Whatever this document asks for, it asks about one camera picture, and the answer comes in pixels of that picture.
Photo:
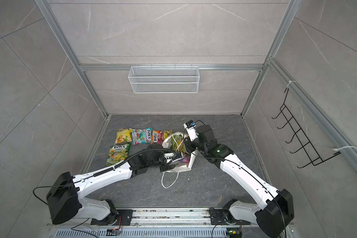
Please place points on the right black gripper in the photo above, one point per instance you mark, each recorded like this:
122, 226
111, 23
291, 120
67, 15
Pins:
189, 143

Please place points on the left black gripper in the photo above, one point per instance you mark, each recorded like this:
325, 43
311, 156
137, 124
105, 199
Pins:
168, 167

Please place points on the purple Fox's berries candy bag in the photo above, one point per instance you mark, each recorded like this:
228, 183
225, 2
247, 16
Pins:
185, 160

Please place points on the white printed paper bag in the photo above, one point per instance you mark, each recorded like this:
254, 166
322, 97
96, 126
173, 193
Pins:
181, 167

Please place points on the pink Fox's fruit candy bag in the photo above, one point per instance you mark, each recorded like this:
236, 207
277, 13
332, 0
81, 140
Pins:
159, 136

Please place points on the green Fox's mint candy bag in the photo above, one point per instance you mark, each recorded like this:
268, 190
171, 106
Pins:
141, 136

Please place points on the green yellow Fox's candy bag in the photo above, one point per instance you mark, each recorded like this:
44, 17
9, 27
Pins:
118, 153

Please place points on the yellow chips snack bag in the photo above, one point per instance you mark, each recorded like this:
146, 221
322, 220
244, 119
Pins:
123, 136

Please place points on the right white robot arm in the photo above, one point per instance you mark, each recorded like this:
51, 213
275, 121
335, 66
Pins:
273, 209

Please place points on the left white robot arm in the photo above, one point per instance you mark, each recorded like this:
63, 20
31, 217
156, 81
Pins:
68, 196

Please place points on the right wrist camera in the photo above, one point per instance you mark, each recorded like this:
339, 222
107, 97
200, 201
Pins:
190, 128

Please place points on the aluminium mounting rail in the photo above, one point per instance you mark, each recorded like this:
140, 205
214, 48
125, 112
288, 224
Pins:
197, 222

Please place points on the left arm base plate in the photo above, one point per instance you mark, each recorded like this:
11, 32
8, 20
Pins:
116, 217

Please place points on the white wire mesh basket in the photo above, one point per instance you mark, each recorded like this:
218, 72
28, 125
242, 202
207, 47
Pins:
164, 79

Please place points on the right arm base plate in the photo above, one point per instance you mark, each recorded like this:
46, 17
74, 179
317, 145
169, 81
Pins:
223, 217

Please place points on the black wire hook rack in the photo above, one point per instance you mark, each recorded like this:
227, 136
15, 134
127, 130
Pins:
313, 157

